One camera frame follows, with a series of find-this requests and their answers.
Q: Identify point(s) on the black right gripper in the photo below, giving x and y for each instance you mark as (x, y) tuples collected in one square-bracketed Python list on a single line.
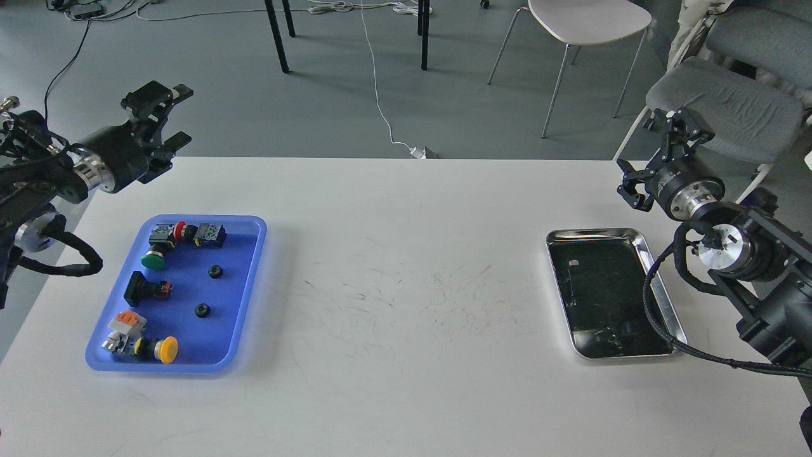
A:
[(682, 185)]

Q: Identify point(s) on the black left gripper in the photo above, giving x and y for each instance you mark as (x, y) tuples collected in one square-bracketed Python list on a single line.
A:
[(114, 157)]

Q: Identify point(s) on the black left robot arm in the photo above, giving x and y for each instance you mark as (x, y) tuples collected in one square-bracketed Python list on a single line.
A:
[(47, 166)]

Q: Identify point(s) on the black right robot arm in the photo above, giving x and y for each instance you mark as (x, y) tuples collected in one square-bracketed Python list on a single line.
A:
[(726, 249)]

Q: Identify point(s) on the silver metal tray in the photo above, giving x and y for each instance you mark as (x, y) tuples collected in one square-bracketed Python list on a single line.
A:
[(599, 275)]

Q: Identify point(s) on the blue plastic tray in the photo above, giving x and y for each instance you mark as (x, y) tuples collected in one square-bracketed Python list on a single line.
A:
[(205, 345)]

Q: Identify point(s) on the black yellow contact block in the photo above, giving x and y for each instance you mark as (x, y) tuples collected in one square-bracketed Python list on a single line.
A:
[(210, 235)]

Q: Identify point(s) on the grey upholstered chair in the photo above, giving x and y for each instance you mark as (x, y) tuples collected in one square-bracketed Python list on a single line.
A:
[(751, 121)]

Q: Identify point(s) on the white chair metal legs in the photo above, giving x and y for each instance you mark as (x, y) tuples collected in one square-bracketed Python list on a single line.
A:
[(584, 23)]

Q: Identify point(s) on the black table leg left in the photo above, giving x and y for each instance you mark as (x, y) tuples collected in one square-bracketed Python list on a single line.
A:
[(276, 32)]

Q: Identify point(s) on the black table leg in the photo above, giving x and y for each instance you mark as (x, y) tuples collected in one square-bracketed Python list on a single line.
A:
[(276, 32), (423, 16)]

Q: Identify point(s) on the orange white contact block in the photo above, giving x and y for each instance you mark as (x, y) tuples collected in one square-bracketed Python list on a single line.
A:
[(126, 328)]

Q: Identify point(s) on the black table leg right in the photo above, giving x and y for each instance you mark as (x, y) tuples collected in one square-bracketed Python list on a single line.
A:
[(423, 16)]

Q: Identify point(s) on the red push button switch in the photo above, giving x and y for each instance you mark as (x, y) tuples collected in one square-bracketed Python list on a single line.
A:
[(168, 235)]

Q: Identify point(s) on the green push button switch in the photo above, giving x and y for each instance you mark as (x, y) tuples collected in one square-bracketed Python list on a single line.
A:
[(154, 258)]

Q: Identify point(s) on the black push button switch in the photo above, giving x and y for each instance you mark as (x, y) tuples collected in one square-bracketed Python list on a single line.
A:
[(139, 288)]

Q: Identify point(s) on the yellow push button switch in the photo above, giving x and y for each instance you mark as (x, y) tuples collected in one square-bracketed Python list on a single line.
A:
[(151, 349)]

